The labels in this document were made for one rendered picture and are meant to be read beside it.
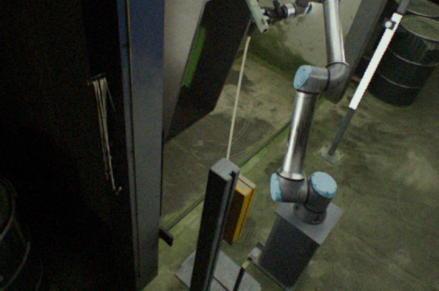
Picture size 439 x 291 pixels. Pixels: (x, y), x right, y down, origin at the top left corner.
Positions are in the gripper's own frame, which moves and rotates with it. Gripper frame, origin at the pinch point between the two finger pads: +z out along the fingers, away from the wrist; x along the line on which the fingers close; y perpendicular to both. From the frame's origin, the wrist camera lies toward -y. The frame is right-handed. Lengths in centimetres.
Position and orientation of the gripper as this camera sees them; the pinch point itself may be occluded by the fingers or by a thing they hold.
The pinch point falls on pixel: (254, 16)
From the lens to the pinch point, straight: 209.6
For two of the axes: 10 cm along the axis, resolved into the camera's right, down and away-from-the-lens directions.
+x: -3.6, -8.8, 3.2
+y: -1.5, 3.9, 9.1
